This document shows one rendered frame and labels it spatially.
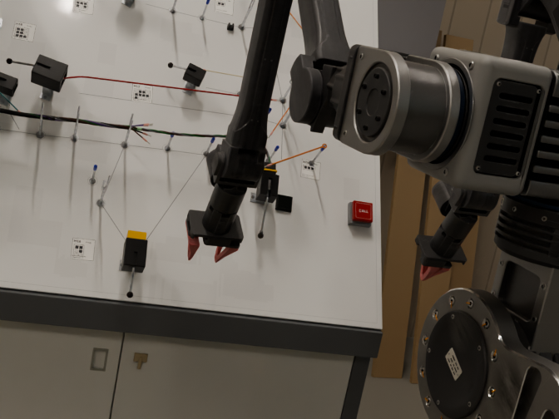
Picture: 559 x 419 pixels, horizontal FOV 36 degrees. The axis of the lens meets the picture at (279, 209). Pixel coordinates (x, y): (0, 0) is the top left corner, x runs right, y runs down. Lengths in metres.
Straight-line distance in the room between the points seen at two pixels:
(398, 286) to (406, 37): 1.15
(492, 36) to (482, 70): 3.61
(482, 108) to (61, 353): 1.26
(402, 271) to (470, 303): 2.98
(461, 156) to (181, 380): 1.19
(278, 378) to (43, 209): 0.67
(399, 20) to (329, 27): 2.75
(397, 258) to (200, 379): 2.20
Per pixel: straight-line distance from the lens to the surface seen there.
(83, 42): 2.17
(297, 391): 2.10
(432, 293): 4.18
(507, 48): 1.72
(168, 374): 2.03
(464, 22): 4.51
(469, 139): 1.00
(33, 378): 2.02
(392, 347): 4.16
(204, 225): 1.63
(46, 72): 2.00
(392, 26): 3.99
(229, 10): 2.30
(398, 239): 4.10
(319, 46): 1.22
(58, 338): 1.98
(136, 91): 2.12
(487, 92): 1.00
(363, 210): 2.10
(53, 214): 1.97
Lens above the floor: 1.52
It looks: 12 degrees down
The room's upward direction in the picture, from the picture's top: 11 degrees clockwise
